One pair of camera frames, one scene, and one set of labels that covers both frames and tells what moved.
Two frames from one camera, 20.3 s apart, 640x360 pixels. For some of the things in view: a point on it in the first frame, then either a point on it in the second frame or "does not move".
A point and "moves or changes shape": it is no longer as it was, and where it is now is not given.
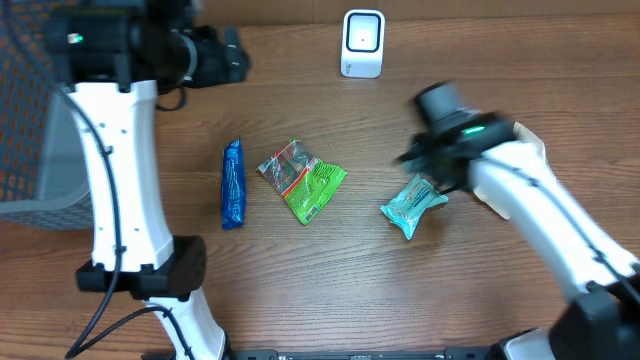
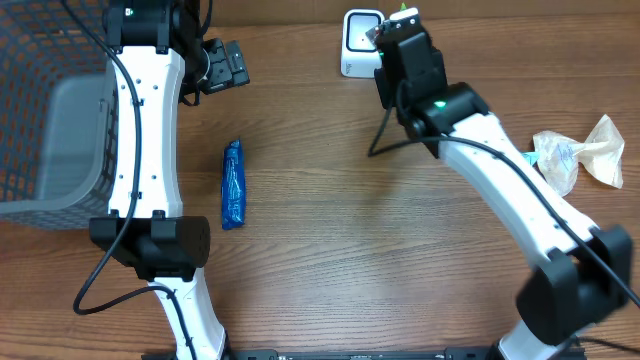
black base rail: x=447 y=353 does not move
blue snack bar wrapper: x=233 y=185 does not move
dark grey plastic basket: x=44 y=156 does not move
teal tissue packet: x=405 y=208 moves or changes shape
